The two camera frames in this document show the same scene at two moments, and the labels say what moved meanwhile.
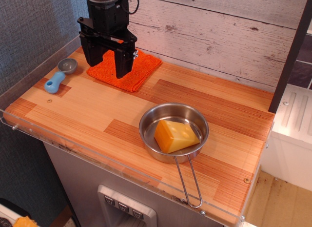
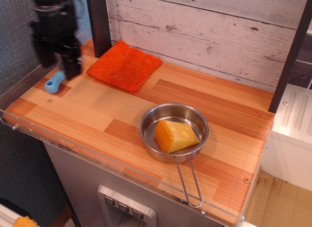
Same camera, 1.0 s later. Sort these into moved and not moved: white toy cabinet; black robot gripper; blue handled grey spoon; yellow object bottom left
Moved: black robot gripper
Not moved: yellow object bottom left; white toy cabinet; blue handled grey spoon
